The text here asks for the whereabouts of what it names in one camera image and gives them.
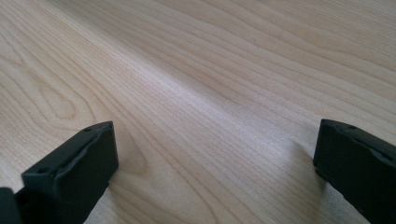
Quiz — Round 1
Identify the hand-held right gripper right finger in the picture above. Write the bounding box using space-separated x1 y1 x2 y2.
313 119 396 224

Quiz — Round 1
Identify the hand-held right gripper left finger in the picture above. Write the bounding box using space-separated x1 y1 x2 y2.
14 120 120 224

